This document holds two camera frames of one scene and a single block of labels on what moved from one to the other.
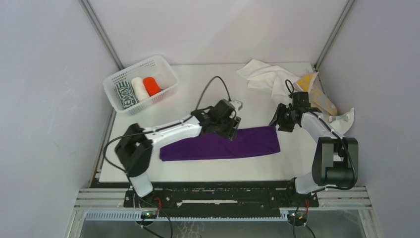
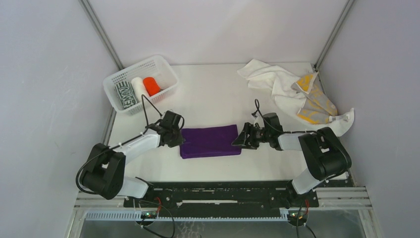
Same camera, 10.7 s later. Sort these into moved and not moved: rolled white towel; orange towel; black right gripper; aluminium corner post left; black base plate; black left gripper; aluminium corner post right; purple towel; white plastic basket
Moved: purple towel; black left gripper; black right gripper
Not moved: white plastic basket; aluminium corner post left; black base plate; orange towel; aluminium corner post right; rolled white towel
